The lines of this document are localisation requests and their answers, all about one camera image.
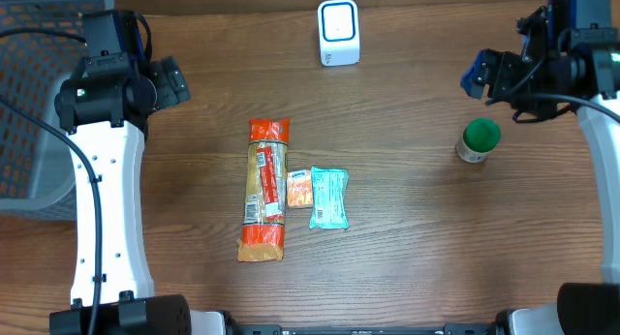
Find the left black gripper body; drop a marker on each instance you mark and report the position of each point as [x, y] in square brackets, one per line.
[170, 81]

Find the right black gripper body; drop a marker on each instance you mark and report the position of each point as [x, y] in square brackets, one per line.
[497, 75]

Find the green lid jar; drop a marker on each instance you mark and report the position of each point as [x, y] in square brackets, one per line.
[478, 139]

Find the small orange tissue pack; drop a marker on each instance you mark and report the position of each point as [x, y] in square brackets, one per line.
[299, 189]

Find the red cracker sleeve package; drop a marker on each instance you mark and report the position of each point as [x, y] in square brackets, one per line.
[263, 229]

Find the teal wet wipes pack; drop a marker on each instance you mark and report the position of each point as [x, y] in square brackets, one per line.
[329, 187]

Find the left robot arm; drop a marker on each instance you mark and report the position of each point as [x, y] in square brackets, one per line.
[103, 109]

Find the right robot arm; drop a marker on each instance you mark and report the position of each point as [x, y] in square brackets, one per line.
[569, 63]

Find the white barcode scanner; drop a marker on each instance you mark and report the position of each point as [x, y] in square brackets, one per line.
[339, 35]

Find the grey plastic mesh basket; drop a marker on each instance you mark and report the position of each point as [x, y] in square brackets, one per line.
[40, 47]

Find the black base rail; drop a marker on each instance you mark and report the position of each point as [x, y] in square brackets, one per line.
[447, 329]

